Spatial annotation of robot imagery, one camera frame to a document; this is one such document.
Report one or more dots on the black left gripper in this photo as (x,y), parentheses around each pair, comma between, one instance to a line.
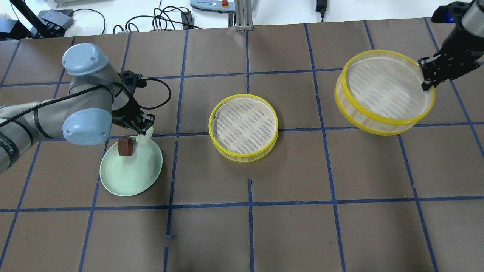
(126,111)

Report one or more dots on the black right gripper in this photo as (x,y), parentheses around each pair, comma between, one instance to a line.
(456,46)

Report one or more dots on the yellow rimmed bamboo steamer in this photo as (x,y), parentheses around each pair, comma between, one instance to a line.
(380,92)

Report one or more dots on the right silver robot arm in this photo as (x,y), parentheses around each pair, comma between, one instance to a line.
(472,21)

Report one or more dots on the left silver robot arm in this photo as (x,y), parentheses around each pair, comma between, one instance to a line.
(98,98)

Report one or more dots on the brown bun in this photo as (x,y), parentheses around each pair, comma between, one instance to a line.
(125,146)

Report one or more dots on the light green plate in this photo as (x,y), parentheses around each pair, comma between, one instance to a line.
(131,175)

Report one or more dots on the black power adapter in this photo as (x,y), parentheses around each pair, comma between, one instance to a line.
(321,6)

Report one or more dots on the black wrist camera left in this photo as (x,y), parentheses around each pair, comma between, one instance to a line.
(132,80)

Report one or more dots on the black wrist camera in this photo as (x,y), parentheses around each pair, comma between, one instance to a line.
(132,80)
(450,13)

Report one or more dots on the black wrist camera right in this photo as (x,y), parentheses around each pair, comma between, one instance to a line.
(450,13)

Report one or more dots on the teach pendant near post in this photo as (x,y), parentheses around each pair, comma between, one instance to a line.
(213,5)

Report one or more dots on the aluminium frame post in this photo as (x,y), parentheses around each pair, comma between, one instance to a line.
(243,15)

